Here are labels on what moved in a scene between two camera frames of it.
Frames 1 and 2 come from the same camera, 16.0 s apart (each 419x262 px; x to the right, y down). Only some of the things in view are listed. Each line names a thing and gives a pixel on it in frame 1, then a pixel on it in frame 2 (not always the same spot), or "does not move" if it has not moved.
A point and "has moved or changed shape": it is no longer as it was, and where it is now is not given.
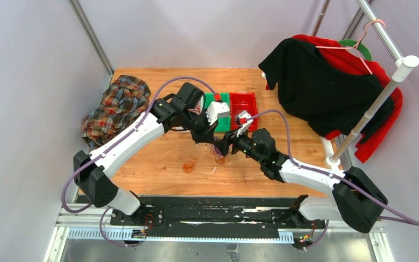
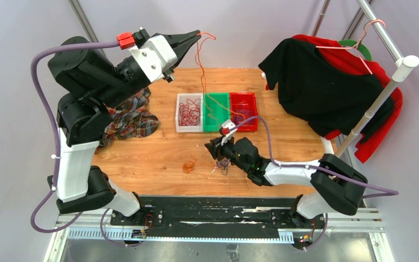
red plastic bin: (241, 101) does not move
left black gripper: (207, 135) -> (182, 43)
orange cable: (220, 160) has moved or changed shape
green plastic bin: (223, 122) does not move
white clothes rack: (403, 64) does not move
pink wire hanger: (356, 46) does not move
